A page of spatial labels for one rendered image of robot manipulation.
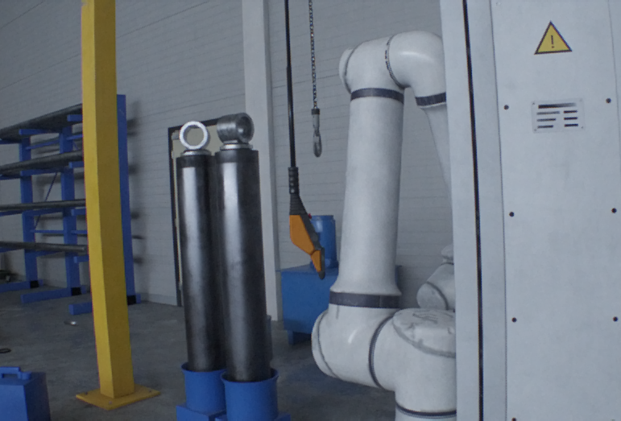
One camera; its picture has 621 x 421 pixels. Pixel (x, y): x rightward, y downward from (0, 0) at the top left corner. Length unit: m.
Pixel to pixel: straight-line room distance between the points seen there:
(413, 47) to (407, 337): 0.57
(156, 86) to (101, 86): 3.70
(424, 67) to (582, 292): 0.55
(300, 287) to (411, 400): 3.81
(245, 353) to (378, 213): 1.78
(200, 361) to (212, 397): 0.20
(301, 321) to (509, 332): 4.05
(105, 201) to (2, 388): 1.27
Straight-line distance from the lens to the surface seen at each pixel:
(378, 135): 1.25
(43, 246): 8.17
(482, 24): 0.98
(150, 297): 7.79
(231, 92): 6.51
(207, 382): 3.17
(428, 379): 1.12
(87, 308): 7.33
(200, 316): 3.11
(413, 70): 1.24
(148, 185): 7.64
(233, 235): 2.82
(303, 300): 4.91
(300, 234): 2.46
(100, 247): 3.84
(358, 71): 1.31
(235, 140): 2.88
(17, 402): 3.40
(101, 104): 3.89
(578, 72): 0.97
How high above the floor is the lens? 1.24
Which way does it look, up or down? 1 degrees down
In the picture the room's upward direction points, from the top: 3 degrees counter-clockwise
